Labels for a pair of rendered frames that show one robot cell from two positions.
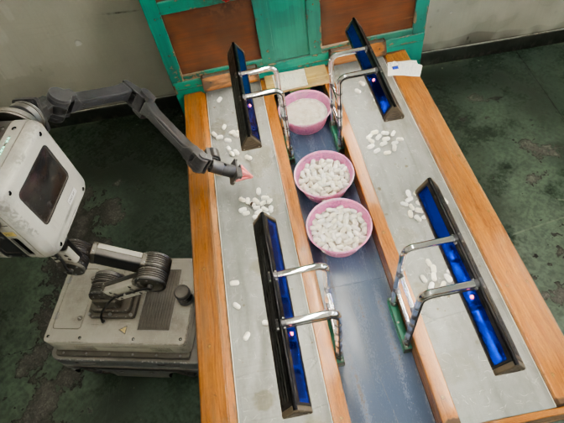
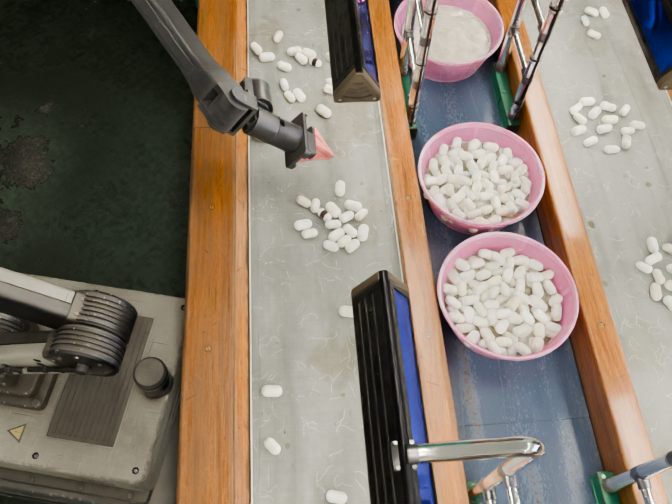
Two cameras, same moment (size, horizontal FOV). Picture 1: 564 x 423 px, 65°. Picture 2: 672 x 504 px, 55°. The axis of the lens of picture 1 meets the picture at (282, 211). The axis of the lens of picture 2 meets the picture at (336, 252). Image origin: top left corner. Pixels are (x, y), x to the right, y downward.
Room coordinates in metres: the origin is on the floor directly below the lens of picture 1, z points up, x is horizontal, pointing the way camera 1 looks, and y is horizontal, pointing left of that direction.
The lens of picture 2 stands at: (0.48, 0.17, 1.87)
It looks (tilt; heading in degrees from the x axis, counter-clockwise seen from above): 61 degrees down; 353
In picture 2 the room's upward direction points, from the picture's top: 3 degrees clockwise
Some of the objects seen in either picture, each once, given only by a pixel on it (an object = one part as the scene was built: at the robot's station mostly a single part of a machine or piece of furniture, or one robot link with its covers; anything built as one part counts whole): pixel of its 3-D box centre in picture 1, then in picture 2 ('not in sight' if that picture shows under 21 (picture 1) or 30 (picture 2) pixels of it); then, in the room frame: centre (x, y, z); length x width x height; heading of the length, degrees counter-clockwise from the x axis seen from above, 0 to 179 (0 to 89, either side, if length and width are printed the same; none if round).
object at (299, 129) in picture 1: (305, 114); (445, 38); (1.70, -0.22, 0.72); 0.27 x 0.27 x 0.10
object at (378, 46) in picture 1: (357, 51); not in sight; (1.97, -0.56, 0.83); 0.30 x 0.06 x 0.07; 90
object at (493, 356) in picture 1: (464, 263); not in sight; (0.56, -0.49, 1.08); 0.62 x 0.08 x 0.07; 0
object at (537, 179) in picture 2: (324, 179); (476, 184); (1.26, -0.22, 0.72); 0.27 x 0.27 x 0.10
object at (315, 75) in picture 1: (296, 79); not in sight; (1.92, -0.22, 0.77); 0.33 x 0.15 x 0.01; 90
